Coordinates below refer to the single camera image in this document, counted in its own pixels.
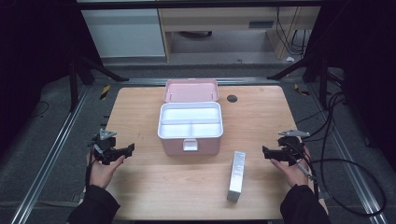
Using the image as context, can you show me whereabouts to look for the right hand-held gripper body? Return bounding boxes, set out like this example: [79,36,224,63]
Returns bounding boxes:
[277,129,311,166]

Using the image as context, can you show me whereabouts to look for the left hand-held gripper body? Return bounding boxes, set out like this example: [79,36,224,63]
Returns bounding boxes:
[92,128,125,166]

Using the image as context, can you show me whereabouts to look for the white and silver carton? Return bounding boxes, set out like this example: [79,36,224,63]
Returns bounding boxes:
[226,150,247,203]

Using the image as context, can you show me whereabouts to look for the pink storage box with lid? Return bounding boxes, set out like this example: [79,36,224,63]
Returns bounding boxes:
[157,78,224,157]

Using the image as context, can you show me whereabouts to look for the white tray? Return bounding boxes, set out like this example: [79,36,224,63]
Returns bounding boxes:
[158,102,224,140]

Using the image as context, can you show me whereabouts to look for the person's left hand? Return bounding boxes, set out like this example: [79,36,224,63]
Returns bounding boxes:
[88,152,126,189]

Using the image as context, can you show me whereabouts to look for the person's right hand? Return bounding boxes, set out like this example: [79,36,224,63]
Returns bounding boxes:
[270,146,313,189]

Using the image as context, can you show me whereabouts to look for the black metal stand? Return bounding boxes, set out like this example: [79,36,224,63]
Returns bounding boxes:
[266,55,331,110]
[68,55,130,113]

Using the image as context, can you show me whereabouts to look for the white cabinet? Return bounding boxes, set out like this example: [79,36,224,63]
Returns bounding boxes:
[81,8,166,59]

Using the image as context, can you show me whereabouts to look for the light wooden desk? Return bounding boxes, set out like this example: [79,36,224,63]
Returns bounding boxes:
[157,7,321,62]

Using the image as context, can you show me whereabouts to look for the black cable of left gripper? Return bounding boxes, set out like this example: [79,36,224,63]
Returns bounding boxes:
[84,144,96,189]

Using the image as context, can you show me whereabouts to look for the black looped cable of right gripper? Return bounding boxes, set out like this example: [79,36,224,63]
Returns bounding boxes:
[292,92,388,217]

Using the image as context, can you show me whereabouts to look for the aluminium floor rail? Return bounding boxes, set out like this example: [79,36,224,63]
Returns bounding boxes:
[9,86,92,224]
[306,83,390,224]

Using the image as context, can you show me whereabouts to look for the thin black floor cable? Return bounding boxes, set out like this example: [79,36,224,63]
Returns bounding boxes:
[30,100,50,119]

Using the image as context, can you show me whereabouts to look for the black hanging cables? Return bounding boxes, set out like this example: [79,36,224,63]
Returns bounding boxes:
[275,7,313,57]

